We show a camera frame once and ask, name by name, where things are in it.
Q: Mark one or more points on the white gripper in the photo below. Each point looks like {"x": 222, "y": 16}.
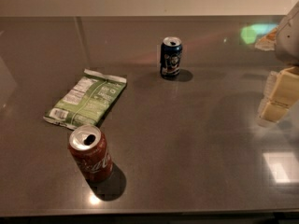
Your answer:
{"x": 289, "y": 37}

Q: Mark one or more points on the blue pepsi can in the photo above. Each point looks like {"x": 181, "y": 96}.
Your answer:
{"x": 171, "y": 52}

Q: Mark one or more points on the red coke can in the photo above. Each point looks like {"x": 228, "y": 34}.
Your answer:
{"x": 88, "y": 146}

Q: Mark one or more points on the green chip bag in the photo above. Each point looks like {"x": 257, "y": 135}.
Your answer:
{"x": 88, "y": 101}

